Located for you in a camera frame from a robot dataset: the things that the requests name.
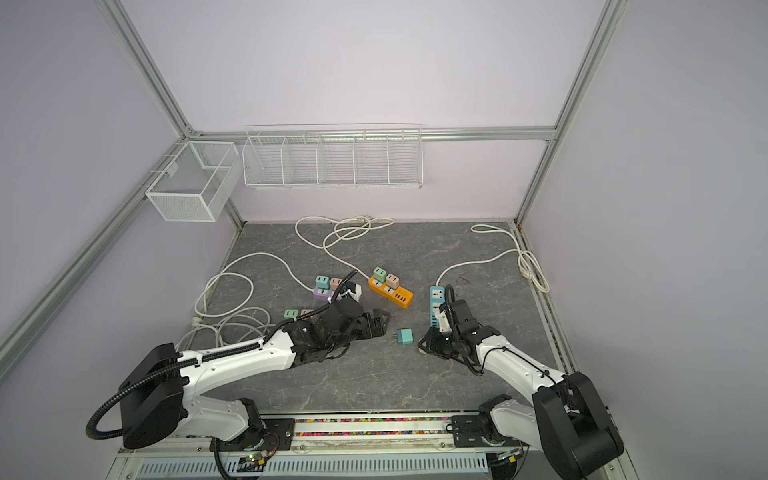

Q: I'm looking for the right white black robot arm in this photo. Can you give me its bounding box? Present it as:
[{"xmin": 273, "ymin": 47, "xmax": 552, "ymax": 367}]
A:
[{"xmin": 418, "ymin": 286, "xmax": 625, "ymax": 479}]

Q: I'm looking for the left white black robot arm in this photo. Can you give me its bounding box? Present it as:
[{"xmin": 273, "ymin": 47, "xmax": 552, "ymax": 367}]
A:
[{"xmin": 85, "ymin": 275, "xmax": 391, "ymax": 450}]

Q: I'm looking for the white cable of purple strip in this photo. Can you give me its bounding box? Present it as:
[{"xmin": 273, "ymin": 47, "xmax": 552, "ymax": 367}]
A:
[{"xmin": 193, "ymin": 251, "xmax": 317, "ymax": 319}]

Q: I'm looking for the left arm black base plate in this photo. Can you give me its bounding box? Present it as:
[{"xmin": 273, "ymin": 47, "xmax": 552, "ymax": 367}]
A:
[{"xmin": 219, "ymin": 417, "xmax": 296, "ymax": 452}]

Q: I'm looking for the aluminium mounting rail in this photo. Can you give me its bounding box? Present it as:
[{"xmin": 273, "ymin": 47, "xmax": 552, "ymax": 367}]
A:
[{"xmin": 116, "ymin": 409, "xmax": 628, "ymax": 460}]

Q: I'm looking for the white cable of teal strip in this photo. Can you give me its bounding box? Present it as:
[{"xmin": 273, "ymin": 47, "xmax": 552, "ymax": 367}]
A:
[{"xmin": 434, "ymin": 223, "xmax": 551, "ymax": 295}]

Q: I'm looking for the orange power strip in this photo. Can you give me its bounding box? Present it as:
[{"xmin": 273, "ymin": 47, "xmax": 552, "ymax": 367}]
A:
[{"xmin": 368, "ymin": 277, "xmax": 413, "ymax": 309}]

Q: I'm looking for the white cable of orange strip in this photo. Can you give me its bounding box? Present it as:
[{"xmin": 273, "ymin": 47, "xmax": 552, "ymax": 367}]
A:
[{"xmin": 294, "ymin": 215, "xmax": 396, "ymax": 281}]

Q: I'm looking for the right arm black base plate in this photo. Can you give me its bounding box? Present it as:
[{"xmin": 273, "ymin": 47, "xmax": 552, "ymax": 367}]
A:
[{"xmin": 446, "ymin": 414, "xmax": 527, "ymax": 448}]

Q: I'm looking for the green plug on purple strip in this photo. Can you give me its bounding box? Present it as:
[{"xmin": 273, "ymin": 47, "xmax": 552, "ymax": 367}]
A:
[{"xmin": 315, "ymin": 275, "xmax": 331, "ymax": 293}]

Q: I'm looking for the teal power strip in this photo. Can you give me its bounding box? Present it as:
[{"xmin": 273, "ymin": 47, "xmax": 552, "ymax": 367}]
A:
[{"xmin": 429, "ymin": 286, "xmax": 445, "ymax": 328}]

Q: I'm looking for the long white wire basket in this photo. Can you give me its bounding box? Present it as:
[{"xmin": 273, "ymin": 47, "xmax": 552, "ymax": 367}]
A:
[{"xmin": 242, "ymin": 123, "xmax": 424, "ymax": 189}]

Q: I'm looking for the small white mesh basket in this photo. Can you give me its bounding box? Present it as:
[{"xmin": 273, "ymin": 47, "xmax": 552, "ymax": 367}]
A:
[{"xmin": 145, "ymin": 140, "xmax": 243, "ymax": 223}]

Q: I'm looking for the purple power strip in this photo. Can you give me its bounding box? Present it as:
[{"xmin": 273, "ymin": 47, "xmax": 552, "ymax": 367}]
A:
[{"xmin": 313, "ymin": 286, "xmax": 336, "ymax": 303}]

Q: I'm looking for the green plug from teal strip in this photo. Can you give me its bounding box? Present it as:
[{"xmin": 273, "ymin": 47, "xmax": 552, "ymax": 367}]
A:
[{"xmin": 396, "ymin": 328, "xmax": 414, "ymax": 345}]

